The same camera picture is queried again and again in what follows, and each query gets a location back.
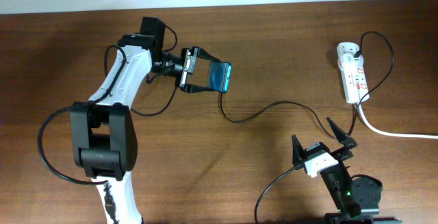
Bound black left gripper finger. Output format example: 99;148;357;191
196;47;221;62
186;84;215;93

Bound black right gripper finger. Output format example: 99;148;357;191
326;117;357;149
292;135;305;169

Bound blue Galaxy smartphone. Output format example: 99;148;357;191
206;62;232;93

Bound black charger cable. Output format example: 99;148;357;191
219;31;396;140

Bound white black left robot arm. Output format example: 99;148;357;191
70;34;231;223

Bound white charger plug adapter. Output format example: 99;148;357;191
337;53;363;71

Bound white power strip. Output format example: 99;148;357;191
337;42;369;104

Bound white power strip cord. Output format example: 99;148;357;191
355;102;438;140

